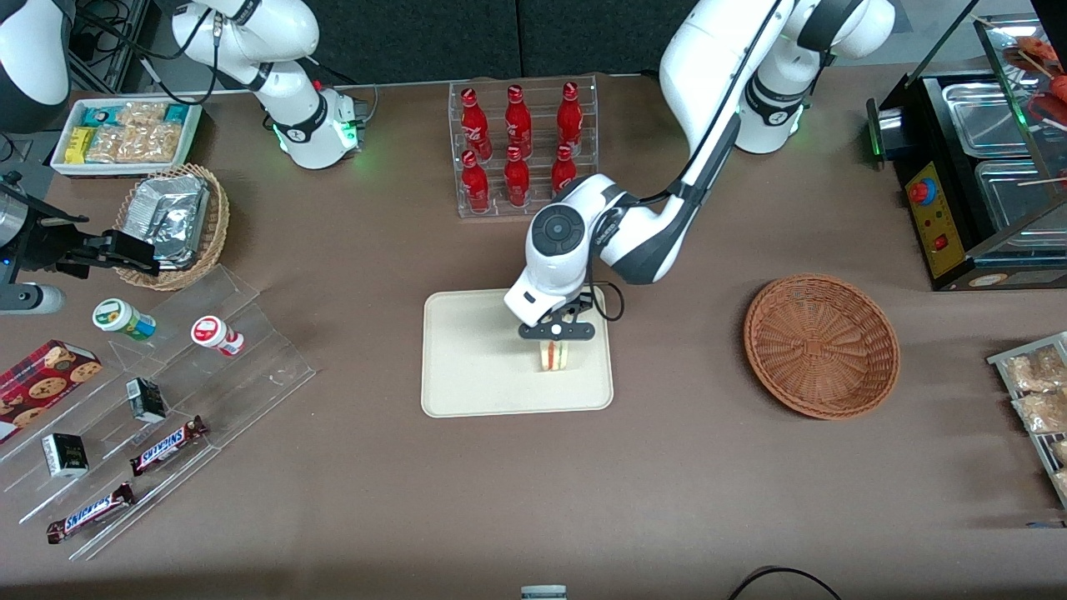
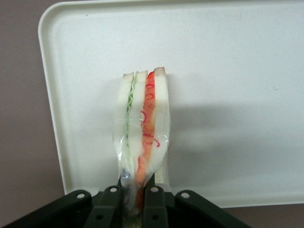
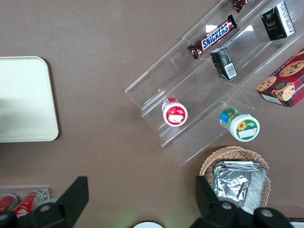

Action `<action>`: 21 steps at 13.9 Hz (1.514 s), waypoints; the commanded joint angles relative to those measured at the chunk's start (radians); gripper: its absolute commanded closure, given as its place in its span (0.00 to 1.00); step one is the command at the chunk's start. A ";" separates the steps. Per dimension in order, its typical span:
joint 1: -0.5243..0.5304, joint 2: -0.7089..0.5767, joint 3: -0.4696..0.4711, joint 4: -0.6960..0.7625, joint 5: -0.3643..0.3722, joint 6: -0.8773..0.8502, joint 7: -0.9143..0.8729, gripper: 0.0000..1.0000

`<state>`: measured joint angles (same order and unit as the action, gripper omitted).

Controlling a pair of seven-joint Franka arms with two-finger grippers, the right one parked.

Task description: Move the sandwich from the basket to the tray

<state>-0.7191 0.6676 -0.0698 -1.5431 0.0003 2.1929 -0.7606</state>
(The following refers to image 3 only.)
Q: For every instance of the red lid yogurt cup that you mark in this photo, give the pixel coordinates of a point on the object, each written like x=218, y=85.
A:
x=175, y=115

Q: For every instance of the green lid yogurt cup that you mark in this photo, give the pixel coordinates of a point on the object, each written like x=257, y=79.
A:
x=243, y=127

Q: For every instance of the beige plastic tray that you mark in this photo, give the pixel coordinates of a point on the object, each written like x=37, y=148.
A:
x=26, y=99

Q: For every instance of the clear acrylic stepped stand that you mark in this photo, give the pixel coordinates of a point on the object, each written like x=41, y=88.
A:
x=202, y=95

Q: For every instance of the light tan wicker basket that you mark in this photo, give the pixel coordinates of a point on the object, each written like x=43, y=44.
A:
x=237, y=153

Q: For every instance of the red cola bottle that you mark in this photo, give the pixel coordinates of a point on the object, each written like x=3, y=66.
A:
x=8, y=202
x=26, y=204

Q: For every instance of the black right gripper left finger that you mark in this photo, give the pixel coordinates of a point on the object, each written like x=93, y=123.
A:
x=69, y=202

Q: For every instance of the white rectangular snack tray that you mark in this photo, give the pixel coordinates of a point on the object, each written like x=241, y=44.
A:
x=298, y=225

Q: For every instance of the brown snickers bar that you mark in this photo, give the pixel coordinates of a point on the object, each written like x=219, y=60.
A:
x=213, y=38
x=240, y=4

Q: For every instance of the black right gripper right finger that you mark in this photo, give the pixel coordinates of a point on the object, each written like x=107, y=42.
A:
x=213, y=213

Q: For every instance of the clear acrylic bottle rack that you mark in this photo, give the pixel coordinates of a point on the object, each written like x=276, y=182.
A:
x=44, y=193

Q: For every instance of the red cookie box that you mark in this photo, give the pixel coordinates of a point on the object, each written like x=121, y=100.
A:
x=285, y=80

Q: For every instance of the small black drink carton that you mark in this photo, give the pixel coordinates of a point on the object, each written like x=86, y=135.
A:
x=224, y=64
x=276, y=21

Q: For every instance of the silver foil packs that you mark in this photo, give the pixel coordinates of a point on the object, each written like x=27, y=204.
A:
x=232, y=185

